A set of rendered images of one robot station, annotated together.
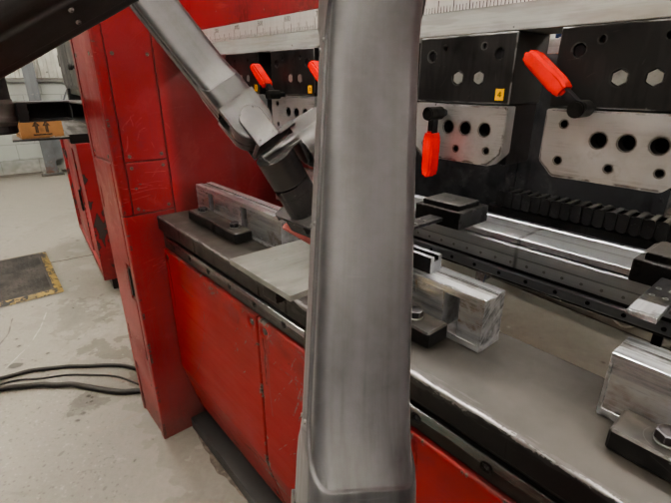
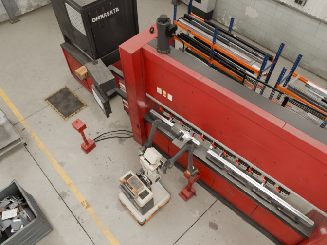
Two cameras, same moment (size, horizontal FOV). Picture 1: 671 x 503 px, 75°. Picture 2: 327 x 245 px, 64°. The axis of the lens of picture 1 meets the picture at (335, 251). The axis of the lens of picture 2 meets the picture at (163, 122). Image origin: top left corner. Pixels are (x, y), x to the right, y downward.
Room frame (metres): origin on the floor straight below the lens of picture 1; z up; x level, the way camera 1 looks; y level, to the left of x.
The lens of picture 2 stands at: (-1.49, 0.63, 4.46)
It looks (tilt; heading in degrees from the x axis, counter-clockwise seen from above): 53 degrees down; 352
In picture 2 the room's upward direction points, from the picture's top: straight up
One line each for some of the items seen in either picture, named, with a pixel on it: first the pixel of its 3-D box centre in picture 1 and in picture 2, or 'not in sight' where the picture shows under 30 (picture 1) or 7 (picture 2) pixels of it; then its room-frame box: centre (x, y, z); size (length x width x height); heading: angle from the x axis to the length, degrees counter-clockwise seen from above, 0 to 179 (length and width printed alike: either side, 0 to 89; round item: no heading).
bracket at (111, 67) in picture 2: not in sight; (114, 75); (1.61, 0.96, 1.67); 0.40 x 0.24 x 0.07; 40
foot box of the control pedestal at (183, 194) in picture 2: not in sight; (187, 192); (0.20, -0.04, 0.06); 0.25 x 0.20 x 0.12; 123
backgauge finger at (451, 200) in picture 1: (430, 215); not in sight; (0.91, -0.21, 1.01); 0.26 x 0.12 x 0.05; 130
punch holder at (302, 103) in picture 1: (308, 93); (176, 117); (0.97, 0.06, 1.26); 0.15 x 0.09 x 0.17; 40
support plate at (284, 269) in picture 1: (322, 257); (181, 140); (0.70, 0.02, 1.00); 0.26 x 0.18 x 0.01; 130
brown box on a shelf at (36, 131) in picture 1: (38, 126); (82, 71); (2.49, 1.64, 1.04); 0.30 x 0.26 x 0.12; 35
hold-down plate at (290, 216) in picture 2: not in sight; (287, 214); (-0.61, -1.22, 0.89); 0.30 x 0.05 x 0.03; 40
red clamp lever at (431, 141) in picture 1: (433, 142); not in sight; (0.64, -0.14, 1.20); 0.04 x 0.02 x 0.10; 130
